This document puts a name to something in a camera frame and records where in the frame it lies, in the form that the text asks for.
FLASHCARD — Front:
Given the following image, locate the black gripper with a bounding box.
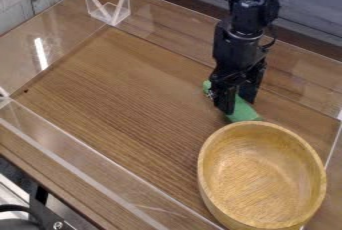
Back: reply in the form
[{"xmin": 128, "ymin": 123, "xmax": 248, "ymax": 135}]
[{"xmin": 209, "ymin": 22, "xmax": 265, "ymax": 115}]

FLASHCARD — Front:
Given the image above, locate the green rectangular block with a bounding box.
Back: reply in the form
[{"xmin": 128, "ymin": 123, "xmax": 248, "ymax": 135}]
[{"xmin": 201, "ymin": 80, "xmax": 261, "ymax": 122}]

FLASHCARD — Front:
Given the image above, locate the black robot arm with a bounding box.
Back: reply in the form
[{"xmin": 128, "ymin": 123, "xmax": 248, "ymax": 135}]
[{"xmin": 208, "ymin": 0, "xmax": 280, "ymax": 115}]

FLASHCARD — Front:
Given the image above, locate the brown wooden bowl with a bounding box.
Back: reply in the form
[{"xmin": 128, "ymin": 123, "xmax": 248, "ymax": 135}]
[{"xmin": 196, "ymin": 121, "xmax": 327, "ymax": 230}]

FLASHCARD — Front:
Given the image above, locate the clear acrylic corner bracket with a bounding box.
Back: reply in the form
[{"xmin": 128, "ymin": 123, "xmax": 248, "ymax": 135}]
[{"xmin": 85, "ymin": 0, "xmax": 130, "ymax": 26}]

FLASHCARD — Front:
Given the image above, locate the clear acrylic tray wall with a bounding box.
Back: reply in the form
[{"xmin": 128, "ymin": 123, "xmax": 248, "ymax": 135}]
[{"xmin": 0, "ymin": 88, "xmax": 223, "ymax": 230}]

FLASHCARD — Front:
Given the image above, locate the black metal table bracket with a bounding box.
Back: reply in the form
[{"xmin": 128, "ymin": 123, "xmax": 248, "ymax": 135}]
[{"xmin": 29, "ymin": 186, "xmax": 76, "ymax": 230}]

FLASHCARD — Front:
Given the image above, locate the black cable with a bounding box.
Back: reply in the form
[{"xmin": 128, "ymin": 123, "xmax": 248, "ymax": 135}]
[{"xmin": 0, "ymin": 203, "xmax": 37, "ymax": 230}]

